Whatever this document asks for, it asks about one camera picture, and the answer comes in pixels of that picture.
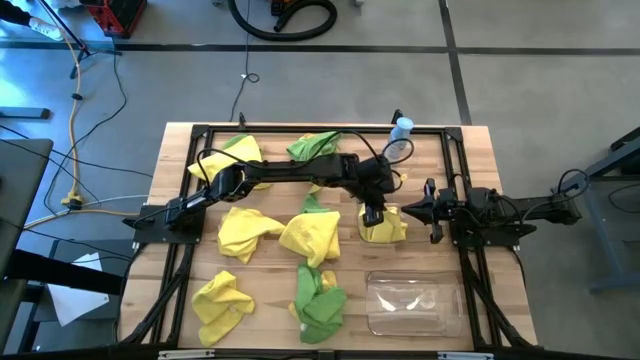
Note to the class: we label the red plastic crate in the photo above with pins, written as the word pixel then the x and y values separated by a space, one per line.
pixel 117 17

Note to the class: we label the person's shoe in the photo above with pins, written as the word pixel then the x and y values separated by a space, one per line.
pixel 46 28

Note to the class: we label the blue-grey table frame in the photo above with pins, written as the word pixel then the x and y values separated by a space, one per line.
pixel 615 282

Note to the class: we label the black metal beam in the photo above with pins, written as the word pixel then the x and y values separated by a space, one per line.
pixel 60 272

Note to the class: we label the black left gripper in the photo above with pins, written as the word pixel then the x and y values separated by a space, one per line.
pixel 375 180

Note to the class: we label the grey metal floor bar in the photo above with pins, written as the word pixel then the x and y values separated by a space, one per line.
pixel 25 113

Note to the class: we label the green microfiber towel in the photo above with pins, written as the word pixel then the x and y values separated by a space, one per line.
pixel 307 147
pixel 232 142
pixel 317 310
pixel 311 205

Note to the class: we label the black tripod stand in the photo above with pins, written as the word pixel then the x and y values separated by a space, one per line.
pixel 82 47

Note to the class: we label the white paper sheet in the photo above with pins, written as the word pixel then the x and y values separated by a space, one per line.
pixel 75 305

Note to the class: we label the blue spray bottle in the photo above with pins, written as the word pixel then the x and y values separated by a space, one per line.
pixel 397 142

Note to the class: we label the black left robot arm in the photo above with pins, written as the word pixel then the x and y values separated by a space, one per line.
pixel 300 171

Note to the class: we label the silver metal bracket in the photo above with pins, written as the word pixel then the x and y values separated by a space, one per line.
pixel 186 354
pixel 465 356

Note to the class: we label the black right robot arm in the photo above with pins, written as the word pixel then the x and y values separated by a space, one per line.
pixel 540 210

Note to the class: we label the black aluminium table frame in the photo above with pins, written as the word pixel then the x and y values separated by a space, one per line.
pixel 260 129

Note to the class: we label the black table clamp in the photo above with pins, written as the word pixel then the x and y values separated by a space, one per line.
pixel 396 114
pixel 242 119

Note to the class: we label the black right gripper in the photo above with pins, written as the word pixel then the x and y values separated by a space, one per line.
pixel 452 207

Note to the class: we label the person's leg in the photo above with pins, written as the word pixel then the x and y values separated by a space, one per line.
pixel 12 13

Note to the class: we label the grey desk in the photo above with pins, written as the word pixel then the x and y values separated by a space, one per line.
pixel 20 175

